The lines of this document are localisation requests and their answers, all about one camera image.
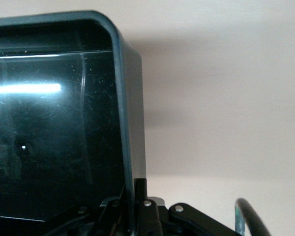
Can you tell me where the black plastic box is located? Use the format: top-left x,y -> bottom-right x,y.
0,9 -> 148,233

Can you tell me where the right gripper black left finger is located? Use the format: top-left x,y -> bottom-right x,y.
46,188 -> 132,236

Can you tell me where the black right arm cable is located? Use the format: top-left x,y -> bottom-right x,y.
236,198 -> 272,236

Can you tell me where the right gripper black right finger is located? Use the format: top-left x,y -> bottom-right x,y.
134,178 -> 241,236

